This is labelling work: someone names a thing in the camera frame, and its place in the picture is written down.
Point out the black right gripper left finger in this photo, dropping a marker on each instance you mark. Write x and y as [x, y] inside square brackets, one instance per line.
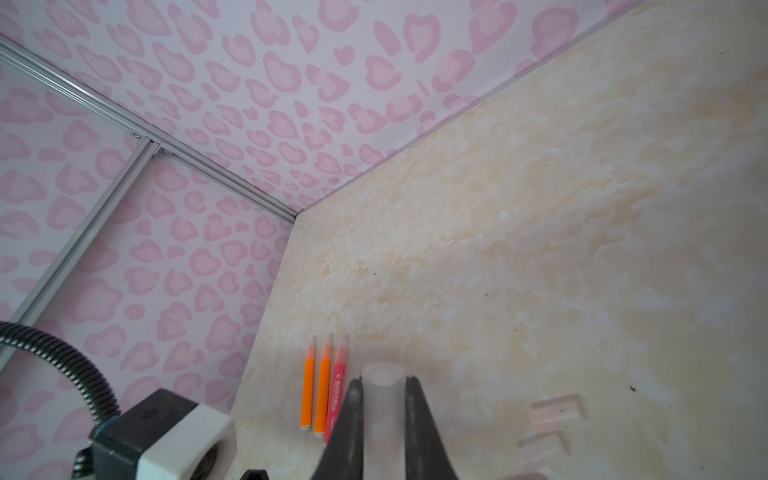
[343, 457]

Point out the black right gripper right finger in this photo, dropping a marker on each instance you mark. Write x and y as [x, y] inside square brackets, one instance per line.
[425, 454]

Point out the orange highlighter pen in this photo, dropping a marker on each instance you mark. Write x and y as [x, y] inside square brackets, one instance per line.
[306, 414]
[323, 384]

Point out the clear pen cap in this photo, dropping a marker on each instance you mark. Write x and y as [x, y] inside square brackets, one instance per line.
[541, 451]
[557, 414]
[384, 421]

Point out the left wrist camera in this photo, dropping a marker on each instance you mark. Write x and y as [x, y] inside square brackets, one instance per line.
[164, 436]

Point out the diagonal aluminium frame bar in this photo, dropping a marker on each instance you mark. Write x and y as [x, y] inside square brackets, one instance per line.
[51, 282]

